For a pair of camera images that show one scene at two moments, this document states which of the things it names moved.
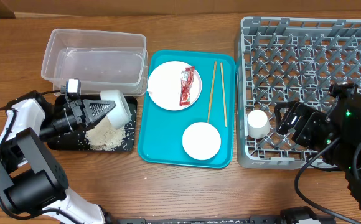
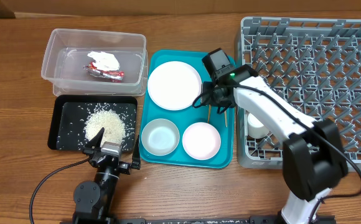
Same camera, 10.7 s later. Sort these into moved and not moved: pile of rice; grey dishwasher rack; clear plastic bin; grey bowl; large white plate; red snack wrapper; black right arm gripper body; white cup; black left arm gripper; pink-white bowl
Moved: black left arm gripper; red snack wrapper; grey bowl; black right arm gripper body
Not moved: grey dishwasher rack; white cup; large white plate; pile of rice; pink-white bowl; clear plastic bin
